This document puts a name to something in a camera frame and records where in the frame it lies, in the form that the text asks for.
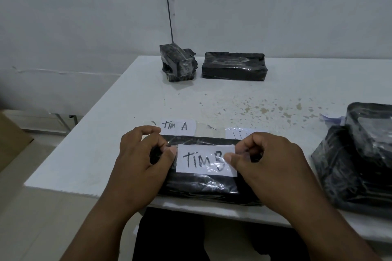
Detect thin black wall cable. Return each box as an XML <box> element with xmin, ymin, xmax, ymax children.
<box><xmin>163</xmin><ymin>0</ymin><xmax>175</xmax><ymax>44</ymax></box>

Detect brown cardboard sheet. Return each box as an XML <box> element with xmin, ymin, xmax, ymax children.
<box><xmin>0</xmin><ymin>110</ymin><xmax>35</xmax><ymax>173</ymax></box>

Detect white label black bottom line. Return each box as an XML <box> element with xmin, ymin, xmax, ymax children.
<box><xmin>225</xmin><ymin>128</ymin><xmax>265</xmax><ymax>141</ymax></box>

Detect white label small writing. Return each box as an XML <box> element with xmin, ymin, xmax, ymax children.
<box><xmin>160</xmin><ymin>118</ymin><xmax>197</xmax><ymax>137</ymax></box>

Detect person's left forearm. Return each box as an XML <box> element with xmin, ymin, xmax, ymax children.
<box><xmin>60</xmin><ymin>192</ymin><xmax>151</xmax><ymax>261</ymax></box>

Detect grey metal frame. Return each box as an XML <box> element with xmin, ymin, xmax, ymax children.
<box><xmin>49</xmin><ymin>112</ymin><xmax>80</xmax><ymax>133</ymax></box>

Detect white label bold writing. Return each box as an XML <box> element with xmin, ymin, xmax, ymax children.
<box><xmin>167</xmin><ymin>144</ymin><xmax>255</xmax><ymax>177</ymax></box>

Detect person's left hand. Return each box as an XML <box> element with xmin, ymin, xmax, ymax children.
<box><xmin>107</xmin><ymin>126</ymin><xmax>178</xmax><ymax>206</ymax></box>

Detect person's right hand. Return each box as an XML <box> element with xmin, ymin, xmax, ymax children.
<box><xmin>225</xmin><ymin>132</ymin><xmax>319</xmax><ymax>217</ymax></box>

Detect large black package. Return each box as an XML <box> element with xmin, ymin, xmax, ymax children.
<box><xmin>311</xmin><ymin>124</ymin><xmax>392</xmax><ymax>219</ymax></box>

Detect rounded black package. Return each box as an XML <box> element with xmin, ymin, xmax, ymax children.
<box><xmin>345</xmin><ymin>102</ymin><xmax>392</xmax><ymax>164</ymax></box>

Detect small lumpy black package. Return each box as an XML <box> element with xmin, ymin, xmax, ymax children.
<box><xmin>159</xmin><ymin>42</ymin><xmax>197</xmax><ymax>83</ymax></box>

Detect thick black package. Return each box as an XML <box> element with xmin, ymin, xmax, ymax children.
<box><xmin>149</xmin><ymin>135</ymin><xmax>265</xmax><ymax>207</ymax></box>

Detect person's dark trousers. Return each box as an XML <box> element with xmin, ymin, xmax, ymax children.
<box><xmin>132</xmin><ymin>207</ymin><xmax>310</xmax><ymax>261</ymax></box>

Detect folded white paper sign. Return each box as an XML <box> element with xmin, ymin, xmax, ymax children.
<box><xmin>319</xmin><ymin>113</ymin><xmax>347</xmax><ymax>126</ymax></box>

